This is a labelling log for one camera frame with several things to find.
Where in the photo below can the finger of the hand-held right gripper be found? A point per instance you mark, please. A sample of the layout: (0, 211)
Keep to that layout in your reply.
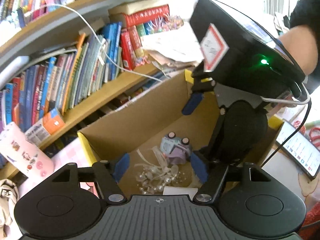
(215, 135)
(192, 103)

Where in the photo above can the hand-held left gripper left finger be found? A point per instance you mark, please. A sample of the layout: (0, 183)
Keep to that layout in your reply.
(122, 167)

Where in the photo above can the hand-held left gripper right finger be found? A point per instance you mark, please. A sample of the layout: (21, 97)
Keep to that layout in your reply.
(200, 170)

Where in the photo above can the pearl bow hair accessory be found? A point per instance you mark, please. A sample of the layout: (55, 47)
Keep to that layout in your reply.
(155, 177)

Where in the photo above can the grey-blue toy car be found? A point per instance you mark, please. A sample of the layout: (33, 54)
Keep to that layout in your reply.
(170, 146)

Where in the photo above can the yellow cardboard box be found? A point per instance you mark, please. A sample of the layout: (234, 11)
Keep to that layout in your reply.
(140, 120)

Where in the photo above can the pink checked printed desk mat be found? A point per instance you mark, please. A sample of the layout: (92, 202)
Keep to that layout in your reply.
(67, 152)

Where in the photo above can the pile of papers and booklets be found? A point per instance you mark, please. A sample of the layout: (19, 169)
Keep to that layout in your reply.
(172, 45)

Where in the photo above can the wooden desk bookshelf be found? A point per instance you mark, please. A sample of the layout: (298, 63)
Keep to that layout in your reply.
(100, 97)

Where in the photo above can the orange and white toothpaste box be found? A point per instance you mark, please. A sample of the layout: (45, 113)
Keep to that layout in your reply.
(47, 126)

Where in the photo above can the black smartphone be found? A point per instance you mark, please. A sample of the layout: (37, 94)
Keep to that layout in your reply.
(300, 150)

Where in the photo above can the red thick dictionary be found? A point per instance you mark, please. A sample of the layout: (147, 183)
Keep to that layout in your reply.
(147, 16)

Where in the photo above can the pink stickered cylinder container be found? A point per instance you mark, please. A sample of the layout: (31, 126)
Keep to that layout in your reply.
(25, 152)

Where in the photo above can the cream canvas tote bag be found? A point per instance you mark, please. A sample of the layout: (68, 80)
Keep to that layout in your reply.
(7, 200)

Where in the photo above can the white desk lamp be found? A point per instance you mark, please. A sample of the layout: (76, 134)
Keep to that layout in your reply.
(12, 67)

